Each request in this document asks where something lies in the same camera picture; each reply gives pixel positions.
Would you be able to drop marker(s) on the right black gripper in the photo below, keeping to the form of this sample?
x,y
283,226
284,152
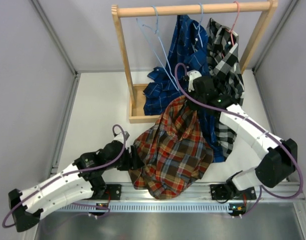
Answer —
x,y
191,93

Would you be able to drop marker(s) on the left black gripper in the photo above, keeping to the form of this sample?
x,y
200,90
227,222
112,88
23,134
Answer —
x,y
135,161

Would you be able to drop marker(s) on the red brown plaid shirt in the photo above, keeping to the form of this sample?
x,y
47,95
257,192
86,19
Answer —
x,y
174,152

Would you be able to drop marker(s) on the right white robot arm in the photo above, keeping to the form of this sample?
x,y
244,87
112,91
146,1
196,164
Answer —
x,y
278,157

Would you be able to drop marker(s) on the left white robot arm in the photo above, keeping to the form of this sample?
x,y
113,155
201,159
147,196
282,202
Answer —
x,y
81,180

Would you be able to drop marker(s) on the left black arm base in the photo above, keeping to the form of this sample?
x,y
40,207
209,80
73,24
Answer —
x,y
104,192

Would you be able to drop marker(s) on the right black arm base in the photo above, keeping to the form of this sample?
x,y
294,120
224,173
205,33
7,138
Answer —
x,y
224,192

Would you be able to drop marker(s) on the blue plaid shirt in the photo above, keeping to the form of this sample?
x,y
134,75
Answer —
x,y
186,49

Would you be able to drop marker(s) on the black white plaid shirt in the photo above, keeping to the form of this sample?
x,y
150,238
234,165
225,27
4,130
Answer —
x,y
224,68

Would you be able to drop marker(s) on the blue hanger with shirt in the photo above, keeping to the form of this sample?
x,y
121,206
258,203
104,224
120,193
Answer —
x,y
198,28

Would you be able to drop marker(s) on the empty light blue hanger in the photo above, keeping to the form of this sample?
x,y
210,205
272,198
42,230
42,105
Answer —
x,y
166,67

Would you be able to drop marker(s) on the wooden clothes rack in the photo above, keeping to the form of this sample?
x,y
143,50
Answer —
x,y
137,98

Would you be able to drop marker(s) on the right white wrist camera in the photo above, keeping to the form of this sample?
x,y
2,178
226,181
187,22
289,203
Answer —
x,y
192,75

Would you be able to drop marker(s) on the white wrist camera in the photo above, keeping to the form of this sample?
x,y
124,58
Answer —
x,y
192,75
122,138

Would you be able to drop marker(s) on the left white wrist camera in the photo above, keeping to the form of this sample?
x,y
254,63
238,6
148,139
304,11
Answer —
x,y
122,138

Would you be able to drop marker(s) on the aluminium mounting rail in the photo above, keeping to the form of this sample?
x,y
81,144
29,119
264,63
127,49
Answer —
x,y
210,197

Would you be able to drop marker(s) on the pink wire hanger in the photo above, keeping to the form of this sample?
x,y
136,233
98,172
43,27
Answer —
x,y
234,22

